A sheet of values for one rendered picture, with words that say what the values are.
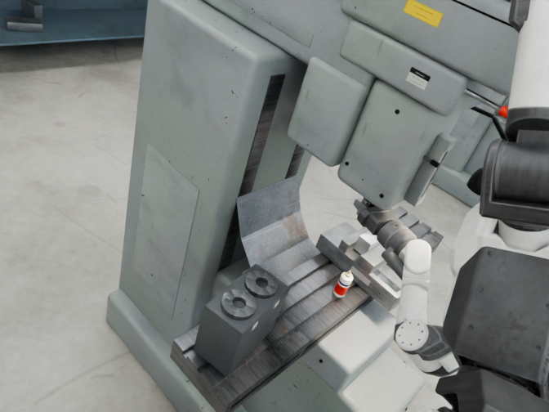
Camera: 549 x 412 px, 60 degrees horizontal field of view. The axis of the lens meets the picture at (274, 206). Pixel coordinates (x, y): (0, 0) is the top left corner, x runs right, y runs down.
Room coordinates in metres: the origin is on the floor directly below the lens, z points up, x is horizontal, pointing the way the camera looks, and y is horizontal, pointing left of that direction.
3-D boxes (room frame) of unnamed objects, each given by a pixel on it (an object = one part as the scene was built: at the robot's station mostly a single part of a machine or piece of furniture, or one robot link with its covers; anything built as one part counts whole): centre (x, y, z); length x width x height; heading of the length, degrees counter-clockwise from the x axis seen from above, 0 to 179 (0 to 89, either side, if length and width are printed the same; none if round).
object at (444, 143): (1.16, -0.36, 1.45); 0.04 x 0.04 x 0.21; 57
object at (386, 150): (1.22, -0.26, 1.47); 0.21 x 0.19 x 0.32; 147
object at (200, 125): (1.56, 0.25, 0.78); 0.50 x 0.47 x 1.56; 57
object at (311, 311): (1.26, -0.29, 0.86); 1.24 x 0.23 x 0.08; 147
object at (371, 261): (1.32, -0.39, 0.99); 0.15 x 0.06 x 0.04; 145
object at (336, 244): (1.33, -0.37, 0.96); 0.35 x 0.15 x 0.11; 55
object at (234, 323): (0.87, -0.01, 1.00); 0.22 x 0.12 x 0.20; 157
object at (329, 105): (1.33, -0.10, 1.47); 0.24 x 0.19 x 0.26; 147
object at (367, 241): (1.35, -0.35, 1.01); 0.06 x 0.05 x 0.06; 145
